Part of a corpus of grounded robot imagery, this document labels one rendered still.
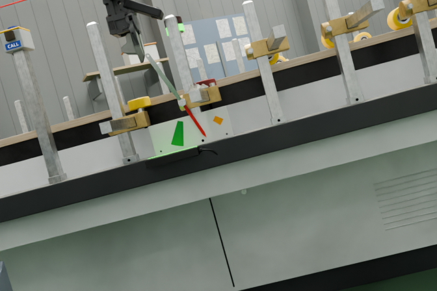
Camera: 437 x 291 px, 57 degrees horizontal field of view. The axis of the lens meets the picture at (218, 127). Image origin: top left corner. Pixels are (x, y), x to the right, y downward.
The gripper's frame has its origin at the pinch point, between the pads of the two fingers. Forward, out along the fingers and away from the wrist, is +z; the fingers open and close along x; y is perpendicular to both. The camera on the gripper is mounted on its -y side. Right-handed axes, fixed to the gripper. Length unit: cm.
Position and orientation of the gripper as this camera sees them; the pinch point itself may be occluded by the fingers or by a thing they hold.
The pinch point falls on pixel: (143, 58)
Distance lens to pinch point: 127.0
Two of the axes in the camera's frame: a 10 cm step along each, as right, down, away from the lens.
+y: -9.7, 2.5, 0.7
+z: 2.5, 9.7, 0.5
